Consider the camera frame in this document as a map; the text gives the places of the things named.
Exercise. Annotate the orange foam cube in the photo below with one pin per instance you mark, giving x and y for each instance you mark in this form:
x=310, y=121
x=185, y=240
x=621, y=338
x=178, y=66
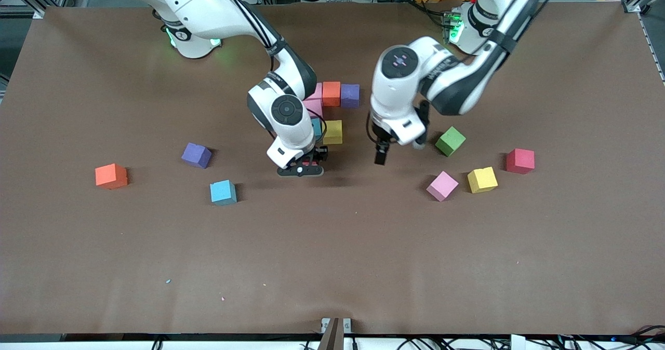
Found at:
x=110, y=176
x=331, y=94

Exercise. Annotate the pink foam cube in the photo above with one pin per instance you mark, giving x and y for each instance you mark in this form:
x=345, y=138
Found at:
x=313, y=107
x=442, y=186
x=317, y=91

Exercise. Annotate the metal clamp bracket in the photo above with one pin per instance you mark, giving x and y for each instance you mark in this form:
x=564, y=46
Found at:
x=325, y=323

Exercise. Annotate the yellow foam cube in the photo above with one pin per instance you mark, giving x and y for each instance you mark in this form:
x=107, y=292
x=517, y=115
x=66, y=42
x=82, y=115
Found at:
x=333, y=132
x=482, y=180

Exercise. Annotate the purple foam cube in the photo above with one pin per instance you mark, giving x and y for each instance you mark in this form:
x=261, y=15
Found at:
x=350, y=95
x=196, y=155

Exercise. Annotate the cyan foam cube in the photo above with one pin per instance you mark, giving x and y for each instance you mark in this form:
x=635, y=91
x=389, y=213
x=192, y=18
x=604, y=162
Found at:
x=317, y=126
x=223, y=192

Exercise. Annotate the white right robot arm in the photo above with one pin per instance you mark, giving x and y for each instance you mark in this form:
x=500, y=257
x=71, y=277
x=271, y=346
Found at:
x=208, y=7

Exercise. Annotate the green foam cube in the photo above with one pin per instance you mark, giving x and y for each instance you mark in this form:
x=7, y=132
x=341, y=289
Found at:
x=450, y=142

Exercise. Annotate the brown mount post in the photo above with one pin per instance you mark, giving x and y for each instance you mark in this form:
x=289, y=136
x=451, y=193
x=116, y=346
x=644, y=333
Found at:
x=332, y=339

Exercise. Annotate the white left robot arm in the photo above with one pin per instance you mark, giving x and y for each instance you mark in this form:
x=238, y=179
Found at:
x=462, y=85

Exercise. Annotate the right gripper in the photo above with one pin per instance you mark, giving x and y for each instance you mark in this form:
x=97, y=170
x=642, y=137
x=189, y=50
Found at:
x=315, y=156

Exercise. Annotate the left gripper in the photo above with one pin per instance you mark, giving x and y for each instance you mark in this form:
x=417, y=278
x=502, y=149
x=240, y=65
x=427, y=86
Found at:
x=382, y=150

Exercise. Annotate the small white box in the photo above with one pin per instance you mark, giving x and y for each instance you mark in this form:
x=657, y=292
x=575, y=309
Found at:
x=518, y=341

